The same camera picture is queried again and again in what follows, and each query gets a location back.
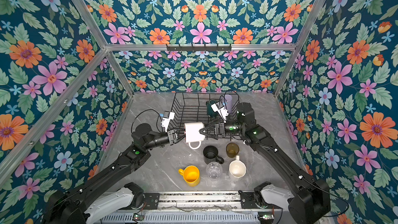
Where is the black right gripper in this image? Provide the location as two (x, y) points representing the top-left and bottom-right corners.
(201, 117), (246, 143)

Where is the white mug red inside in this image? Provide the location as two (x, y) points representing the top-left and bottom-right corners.
(184, 122), (205, 150)

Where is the green mug cream inside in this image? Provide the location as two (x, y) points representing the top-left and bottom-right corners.
(206, 100), (219, 118)

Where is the lilac cup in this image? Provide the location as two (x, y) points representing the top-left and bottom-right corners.
(224, 94), (233, 114)

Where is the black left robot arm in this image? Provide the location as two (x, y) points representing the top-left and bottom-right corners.
(41, 123), (185, 224)

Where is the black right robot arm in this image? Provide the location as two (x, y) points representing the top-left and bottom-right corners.
(199, 101), (331, 224)

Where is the black mug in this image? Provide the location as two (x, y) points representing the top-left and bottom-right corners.
(203, 145), (224, 164)

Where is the olive glass cup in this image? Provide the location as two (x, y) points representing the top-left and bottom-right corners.
(226, 143), (240, 158)

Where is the clear glass cup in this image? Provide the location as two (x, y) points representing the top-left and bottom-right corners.
(206, 162), (223, 180)

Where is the yellow mug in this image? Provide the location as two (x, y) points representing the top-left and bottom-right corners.
(178, 166), (201, 187)

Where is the cream white mug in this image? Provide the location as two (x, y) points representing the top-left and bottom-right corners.
(229, 155), (247, 180)

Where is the black wire dish rack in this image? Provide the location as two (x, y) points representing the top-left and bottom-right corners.
(169, 91), (242, 129)

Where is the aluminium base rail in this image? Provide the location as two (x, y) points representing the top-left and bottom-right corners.
(102, 191), (280, 224)

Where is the black hook rail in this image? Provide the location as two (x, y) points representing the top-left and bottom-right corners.
(166, 44), (232, 52)

